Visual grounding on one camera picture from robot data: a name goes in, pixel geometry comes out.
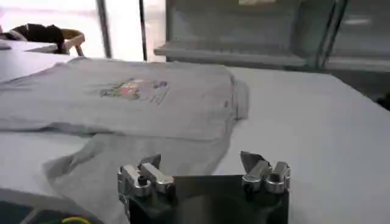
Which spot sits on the grey printed t-shirt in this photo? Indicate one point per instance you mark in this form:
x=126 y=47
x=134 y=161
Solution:
x=152 y=121

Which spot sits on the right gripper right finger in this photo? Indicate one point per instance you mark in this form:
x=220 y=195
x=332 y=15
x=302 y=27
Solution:
x=259 y=175

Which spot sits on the thin dark window post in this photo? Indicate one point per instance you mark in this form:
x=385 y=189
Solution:
x=143 y=30

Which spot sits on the thick grey window post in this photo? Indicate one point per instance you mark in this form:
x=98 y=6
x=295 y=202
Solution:
x=104 y=29

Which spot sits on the grey shelf with goods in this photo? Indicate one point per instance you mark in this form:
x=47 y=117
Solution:
x=243 y=36

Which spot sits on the wooden chair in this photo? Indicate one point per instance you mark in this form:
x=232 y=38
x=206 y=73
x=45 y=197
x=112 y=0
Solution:
x=74 y=38

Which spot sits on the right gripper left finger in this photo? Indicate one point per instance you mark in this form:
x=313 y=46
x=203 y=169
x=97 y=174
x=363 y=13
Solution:
x=152 y=178

